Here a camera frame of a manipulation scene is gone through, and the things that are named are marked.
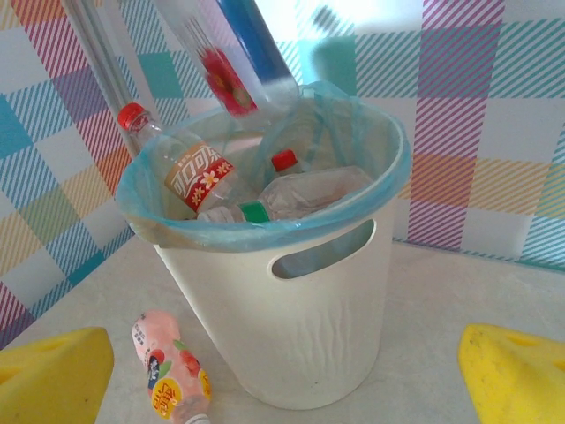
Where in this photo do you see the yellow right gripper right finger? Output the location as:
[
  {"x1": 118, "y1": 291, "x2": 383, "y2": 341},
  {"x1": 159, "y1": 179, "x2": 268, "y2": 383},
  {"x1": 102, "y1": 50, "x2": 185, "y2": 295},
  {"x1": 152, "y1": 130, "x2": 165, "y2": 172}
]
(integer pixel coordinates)
[{"x1": 457, "y1": 323, "x2": 565, "y2": 424}]

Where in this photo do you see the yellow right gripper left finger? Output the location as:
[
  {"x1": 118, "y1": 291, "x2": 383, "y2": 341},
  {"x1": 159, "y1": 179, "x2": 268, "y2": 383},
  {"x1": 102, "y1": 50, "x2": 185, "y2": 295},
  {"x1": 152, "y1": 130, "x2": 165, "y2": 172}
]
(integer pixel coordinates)
[{"x1": 0, "y1": 326, "x2": 115, "y2": 424}]

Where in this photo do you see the red-capped bottle beige-red label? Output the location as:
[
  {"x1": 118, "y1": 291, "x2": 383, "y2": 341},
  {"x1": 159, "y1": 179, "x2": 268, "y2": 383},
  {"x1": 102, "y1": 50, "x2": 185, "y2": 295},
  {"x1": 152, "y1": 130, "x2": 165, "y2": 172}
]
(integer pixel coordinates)
[{"x1": 117, "y1": 102, "x2": 239, "y2": 216}]

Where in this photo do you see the cream plastic bin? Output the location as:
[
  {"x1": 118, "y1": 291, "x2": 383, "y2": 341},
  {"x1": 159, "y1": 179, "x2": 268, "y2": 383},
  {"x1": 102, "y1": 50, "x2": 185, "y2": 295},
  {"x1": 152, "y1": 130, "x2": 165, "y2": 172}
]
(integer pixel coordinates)
[{"x1": 132, "y1": 110, "x2": 407, "y2": 411}]

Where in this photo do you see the pink label bottle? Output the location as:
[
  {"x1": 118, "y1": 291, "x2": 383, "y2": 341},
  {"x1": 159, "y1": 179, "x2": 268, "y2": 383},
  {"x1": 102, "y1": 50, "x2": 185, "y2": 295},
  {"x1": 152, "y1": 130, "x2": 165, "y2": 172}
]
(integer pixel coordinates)
[{"x1": 130, "y1": 308, "x2": 214, "y2": 424}]

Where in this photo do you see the clear plastic bottle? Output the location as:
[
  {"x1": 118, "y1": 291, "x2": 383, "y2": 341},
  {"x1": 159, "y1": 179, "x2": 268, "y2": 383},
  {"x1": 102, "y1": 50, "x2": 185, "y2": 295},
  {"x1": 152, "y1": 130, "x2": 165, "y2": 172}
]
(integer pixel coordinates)
[{"x1": 196, "y1": 203, "x2": 244, "y2": 224}]

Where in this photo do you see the clear bottle green cap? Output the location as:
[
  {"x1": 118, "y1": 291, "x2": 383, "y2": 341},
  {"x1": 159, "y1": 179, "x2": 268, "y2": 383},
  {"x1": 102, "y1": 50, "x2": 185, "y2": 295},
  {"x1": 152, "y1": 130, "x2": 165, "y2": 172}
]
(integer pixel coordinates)
[{"x1": 240, "y1": 165, "x2": 376, "y2": 223}]

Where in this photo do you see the clear bottle red cap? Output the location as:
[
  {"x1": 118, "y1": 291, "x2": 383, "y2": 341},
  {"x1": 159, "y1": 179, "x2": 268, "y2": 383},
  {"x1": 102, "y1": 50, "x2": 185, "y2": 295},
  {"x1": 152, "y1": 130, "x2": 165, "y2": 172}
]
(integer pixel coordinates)
[{"x1": 269, "y1": 148, "x2": 313, "y2": 176}]

